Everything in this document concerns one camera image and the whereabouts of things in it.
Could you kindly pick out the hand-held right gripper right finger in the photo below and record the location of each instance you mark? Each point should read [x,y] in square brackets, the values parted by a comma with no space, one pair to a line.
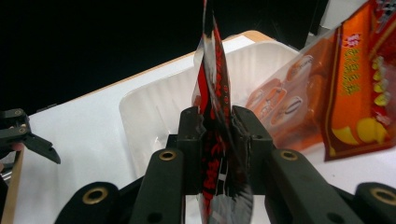
[253,146]

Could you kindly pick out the white plastic container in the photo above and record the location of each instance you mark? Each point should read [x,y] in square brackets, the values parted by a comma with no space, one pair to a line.
[155,105]

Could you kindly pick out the orange sausage snack packet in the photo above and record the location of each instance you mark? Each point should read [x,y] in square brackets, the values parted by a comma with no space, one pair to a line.
[351,93]

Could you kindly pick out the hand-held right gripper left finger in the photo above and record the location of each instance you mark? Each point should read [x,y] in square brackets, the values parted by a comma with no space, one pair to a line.
[190,146]

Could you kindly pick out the red and black snack packet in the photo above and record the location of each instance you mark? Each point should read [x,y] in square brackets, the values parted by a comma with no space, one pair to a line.
[218,124]

